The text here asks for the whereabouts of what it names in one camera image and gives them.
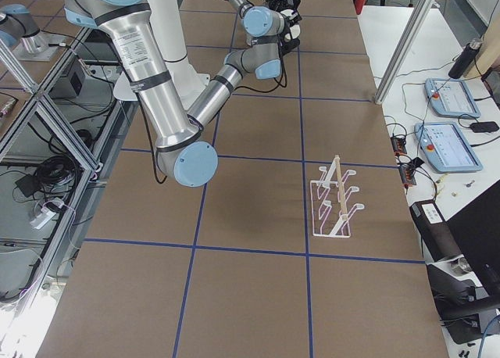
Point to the far teach pendant tablet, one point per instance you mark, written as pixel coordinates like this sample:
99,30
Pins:
451,98

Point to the near teach pendant tablet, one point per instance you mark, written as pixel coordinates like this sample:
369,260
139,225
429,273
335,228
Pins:
446,148

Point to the black water bottle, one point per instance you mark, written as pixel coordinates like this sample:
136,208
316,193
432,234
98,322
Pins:
465,59

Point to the black monitor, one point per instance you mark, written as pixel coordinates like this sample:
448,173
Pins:
475,229

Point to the white wire cup rack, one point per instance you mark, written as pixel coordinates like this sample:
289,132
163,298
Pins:
331,211

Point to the aluminium frame post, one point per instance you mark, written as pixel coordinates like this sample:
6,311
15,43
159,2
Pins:
412,28

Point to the teach pendant tablet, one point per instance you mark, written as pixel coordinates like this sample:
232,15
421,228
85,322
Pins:
446,148
451,98

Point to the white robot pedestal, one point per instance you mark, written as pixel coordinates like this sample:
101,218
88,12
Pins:
167,29

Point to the white plastic cup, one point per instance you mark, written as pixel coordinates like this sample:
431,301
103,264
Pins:
292,27

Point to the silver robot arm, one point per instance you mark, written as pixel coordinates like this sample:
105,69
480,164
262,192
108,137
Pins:
149,40
273,31

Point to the black label box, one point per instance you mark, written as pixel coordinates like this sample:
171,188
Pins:
434,230

